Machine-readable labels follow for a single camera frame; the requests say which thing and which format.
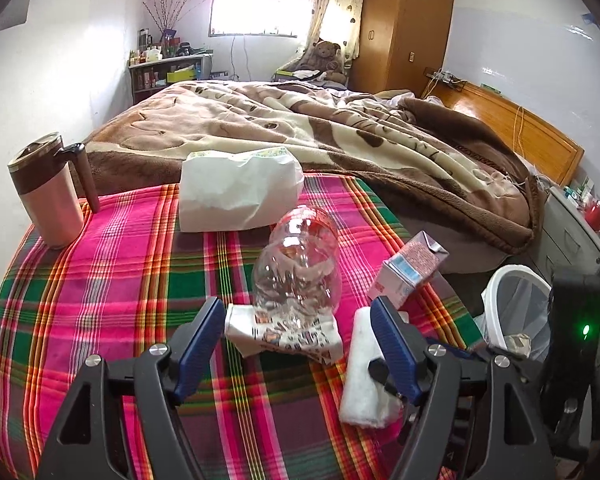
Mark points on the pink mug brown lid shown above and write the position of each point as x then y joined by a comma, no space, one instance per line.
45,200

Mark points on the white tissue pack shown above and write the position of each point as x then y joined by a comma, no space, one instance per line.
235,195

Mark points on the wooden wardrobe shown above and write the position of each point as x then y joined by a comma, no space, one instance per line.
405,20

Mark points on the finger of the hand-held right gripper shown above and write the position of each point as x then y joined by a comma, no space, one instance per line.
455,351
381,374

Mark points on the strawberry milk carton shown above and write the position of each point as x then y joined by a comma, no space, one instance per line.
405,275

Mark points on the wooden headboard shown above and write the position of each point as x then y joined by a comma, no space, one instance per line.
530,130

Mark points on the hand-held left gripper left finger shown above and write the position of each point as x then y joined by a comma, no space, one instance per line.
197,345

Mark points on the grey nightstand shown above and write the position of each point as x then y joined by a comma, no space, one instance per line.
565,240

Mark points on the clear plastic bottle red label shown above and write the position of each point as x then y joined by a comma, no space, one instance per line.
300,270

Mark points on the window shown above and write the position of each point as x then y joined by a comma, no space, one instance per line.
260,12

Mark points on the shelf with bottles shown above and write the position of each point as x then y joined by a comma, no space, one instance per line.
150,77

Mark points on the red jar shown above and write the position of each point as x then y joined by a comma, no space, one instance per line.
594,212

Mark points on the plaid pink green blanket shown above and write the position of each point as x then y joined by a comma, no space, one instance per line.
105,285

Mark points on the dry branches in vase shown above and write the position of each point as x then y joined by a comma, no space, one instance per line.
167,10

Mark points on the white trash bin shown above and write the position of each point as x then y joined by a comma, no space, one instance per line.
495,300

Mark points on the brown beige patterned blanket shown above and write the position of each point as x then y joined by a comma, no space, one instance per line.
330,130

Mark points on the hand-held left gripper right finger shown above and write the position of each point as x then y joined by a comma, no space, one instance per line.
395,350

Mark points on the power strip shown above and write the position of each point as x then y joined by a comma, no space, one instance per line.
445,76

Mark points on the printed wrapper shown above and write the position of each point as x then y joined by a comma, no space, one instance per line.
280,339

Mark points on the brown teddy bear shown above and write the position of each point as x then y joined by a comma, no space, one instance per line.
325,55

